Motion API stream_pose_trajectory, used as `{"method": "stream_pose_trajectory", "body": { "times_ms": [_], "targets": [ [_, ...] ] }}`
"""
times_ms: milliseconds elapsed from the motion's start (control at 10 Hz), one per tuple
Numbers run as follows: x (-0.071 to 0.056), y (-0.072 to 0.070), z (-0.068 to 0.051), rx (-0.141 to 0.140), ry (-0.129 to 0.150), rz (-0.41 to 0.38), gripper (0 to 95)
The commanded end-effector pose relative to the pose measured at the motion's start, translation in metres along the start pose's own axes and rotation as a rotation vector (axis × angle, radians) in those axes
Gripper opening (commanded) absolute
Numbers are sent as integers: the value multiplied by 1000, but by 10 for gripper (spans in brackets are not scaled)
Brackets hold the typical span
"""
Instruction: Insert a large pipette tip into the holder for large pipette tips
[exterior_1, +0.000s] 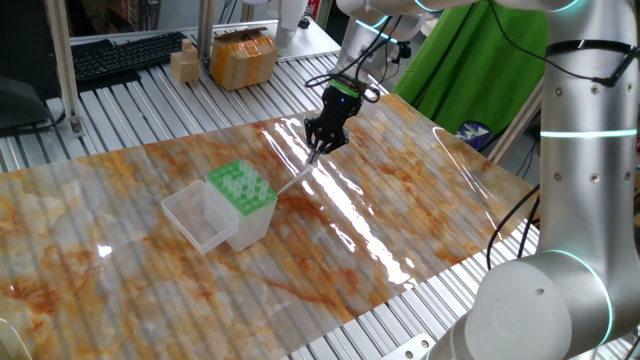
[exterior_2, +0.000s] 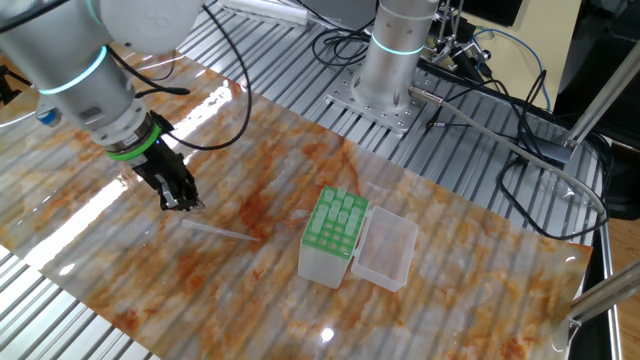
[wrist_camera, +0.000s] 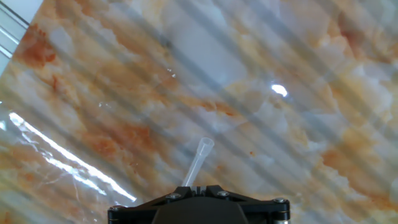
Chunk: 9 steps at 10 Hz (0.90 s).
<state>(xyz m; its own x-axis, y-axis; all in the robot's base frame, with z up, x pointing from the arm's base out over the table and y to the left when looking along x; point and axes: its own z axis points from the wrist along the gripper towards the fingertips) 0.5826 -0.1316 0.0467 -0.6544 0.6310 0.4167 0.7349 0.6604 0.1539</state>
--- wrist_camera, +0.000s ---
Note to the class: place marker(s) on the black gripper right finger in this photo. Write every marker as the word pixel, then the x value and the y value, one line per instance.
pixel 267 213

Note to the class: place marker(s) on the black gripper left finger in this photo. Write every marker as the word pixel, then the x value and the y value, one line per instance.
pixel 136 214

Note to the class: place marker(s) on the clear large pipette tip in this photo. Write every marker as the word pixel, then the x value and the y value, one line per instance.
pixel 197 161

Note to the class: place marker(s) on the orange marble pattern mat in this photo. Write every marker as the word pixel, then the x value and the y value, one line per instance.
pixel 280 140

